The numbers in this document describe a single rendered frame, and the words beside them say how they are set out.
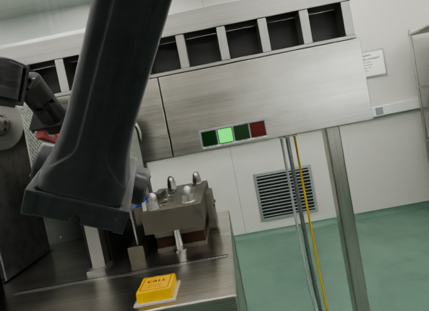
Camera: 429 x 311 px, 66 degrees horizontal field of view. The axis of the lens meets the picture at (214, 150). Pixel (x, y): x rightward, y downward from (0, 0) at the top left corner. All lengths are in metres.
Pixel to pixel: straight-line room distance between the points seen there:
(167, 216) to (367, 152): 3.18
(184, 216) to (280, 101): 0.58
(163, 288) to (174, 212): 0.25
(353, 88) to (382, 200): 2.79
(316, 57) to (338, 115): 0.22
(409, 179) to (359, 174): 0.54
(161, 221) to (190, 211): 0.08
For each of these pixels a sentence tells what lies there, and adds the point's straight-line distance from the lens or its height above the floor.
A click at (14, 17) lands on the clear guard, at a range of 1.45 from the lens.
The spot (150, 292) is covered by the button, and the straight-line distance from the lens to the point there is 0.71.
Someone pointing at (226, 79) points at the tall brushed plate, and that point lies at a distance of 1.23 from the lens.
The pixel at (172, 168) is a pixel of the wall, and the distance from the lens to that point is 3.61.
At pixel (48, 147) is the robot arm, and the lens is 0.36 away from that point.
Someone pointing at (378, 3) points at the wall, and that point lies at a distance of 4.12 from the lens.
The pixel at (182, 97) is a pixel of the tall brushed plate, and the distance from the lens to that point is 1.23.
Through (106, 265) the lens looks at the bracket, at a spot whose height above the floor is 0.91.
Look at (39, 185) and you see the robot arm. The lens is 0.27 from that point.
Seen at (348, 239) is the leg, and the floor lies 0.66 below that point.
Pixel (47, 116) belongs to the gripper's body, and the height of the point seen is 1.30.
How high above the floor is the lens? 1.20
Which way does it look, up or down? 3 degrees down
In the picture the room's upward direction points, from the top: 11 degrees counter-clockwise
